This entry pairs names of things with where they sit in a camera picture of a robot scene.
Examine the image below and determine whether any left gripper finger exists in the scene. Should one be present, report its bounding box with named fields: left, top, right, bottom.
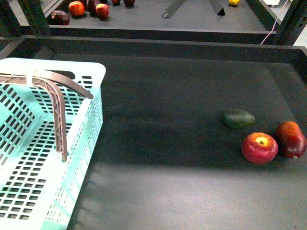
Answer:
left=35, top=69, right=94, bottom=99
left=0, top=76, right=68, bottom=162

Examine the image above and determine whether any light blue plastic basket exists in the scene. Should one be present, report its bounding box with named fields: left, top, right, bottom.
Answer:
left=0, top=58, right=106, bottom=230

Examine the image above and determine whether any small red apple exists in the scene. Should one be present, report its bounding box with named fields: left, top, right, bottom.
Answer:
left=95, top=3, right=109, bottom=19

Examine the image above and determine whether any dark purple eggplant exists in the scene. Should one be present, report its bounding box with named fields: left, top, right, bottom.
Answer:
left=51, top=10, right=70, bottom=25

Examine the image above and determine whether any orange red fruit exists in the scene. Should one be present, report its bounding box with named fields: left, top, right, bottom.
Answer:
left=69, top=1, right=85, bottom=17

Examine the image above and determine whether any dark red fruit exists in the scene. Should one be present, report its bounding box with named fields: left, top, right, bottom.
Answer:
left=87, top=0, right=100, bottom=15

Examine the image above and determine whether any dark plum fruit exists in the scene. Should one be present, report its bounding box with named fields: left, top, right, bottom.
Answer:
left=112, top=0, right=120, bottom=6

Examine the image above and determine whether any dark maroon fruit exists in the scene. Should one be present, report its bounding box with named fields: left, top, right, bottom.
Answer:
left=123, top=0, right=135, bottom=7

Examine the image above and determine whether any black flat divider bar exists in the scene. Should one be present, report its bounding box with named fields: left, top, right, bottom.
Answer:
left=162, top=0, right=185, bottom=18

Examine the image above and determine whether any green avocado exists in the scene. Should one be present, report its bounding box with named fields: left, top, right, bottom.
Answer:
left=223, top=109, right=256, bottom=128

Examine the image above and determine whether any black triangular divider bar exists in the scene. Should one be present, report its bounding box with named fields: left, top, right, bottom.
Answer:
left=209, top=0, right=225, bottom=16

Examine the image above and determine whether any yellow lemon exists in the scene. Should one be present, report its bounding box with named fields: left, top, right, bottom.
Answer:
left=228, top=0, right=240, bottom=6

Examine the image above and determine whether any red mango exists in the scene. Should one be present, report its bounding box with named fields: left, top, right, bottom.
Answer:
left=276, top=121, right=307, bottom=160

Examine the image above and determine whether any pink cable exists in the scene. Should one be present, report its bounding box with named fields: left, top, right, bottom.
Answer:
left=260, top=0, right=288, bottom=45

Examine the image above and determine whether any black metal upright post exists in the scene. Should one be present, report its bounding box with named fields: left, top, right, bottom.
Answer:
left=272, top=0, right=307, bottom=46

